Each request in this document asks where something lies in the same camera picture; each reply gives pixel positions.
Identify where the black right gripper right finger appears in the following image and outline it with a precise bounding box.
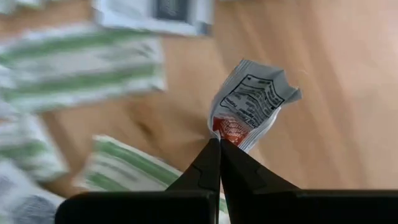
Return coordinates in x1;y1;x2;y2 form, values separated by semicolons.
221;138;300;192

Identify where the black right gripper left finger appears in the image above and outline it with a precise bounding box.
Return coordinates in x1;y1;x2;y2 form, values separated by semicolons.
165;138;221;192

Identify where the green striped bandage wrapper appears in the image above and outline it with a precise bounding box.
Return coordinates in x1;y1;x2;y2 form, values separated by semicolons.
0;113;69;183
73;134;231;223
0;23;167;113

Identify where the white ointment packet orange label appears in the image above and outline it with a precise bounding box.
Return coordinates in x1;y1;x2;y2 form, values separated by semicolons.
207;58;303;153

